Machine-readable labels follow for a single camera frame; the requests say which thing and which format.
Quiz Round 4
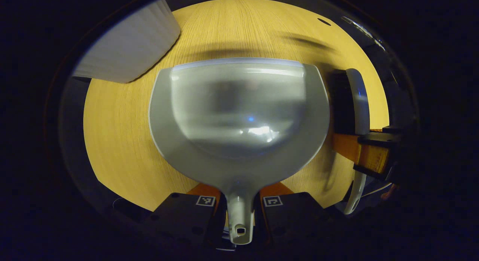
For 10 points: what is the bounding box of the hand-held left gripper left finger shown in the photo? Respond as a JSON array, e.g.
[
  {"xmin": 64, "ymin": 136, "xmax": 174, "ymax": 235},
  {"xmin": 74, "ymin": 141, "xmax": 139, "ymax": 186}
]
[{"xmin": 149, "ymin": 182, "xmax": 227, "ymax": 250}]

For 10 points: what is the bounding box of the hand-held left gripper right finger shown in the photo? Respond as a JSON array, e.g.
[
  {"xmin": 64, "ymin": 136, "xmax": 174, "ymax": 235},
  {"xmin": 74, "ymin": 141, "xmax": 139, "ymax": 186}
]
[{"xmin": 257, "ymin": 181, "xmax": 327, "ymax": 245}]

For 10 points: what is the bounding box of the small white broom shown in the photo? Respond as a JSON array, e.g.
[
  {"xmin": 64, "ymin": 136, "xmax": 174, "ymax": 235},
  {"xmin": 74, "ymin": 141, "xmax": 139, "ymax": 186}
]
[{"xmin": 329, "ymin": 68, "xmax": 371, "ymax": 216}]

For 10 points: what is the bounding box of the white dustpan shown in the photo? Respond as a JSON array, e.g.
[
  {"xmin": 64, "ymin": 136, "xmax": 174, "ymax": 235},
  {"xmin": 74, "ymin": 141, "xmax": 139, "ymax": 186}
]
[{"xmin": 148, "ymin": 57, "xmax": 331, "ymax": 246}]

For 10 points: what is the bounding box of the white ribbed garbage bin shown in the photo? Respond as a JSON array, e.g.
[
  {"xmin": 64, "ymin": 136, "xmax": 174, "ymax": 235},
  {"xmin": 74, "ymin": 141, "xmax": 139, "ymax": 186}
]
[{"xmin": 73, "ymin": 0, "xmax": 181, "ymax": 84}]

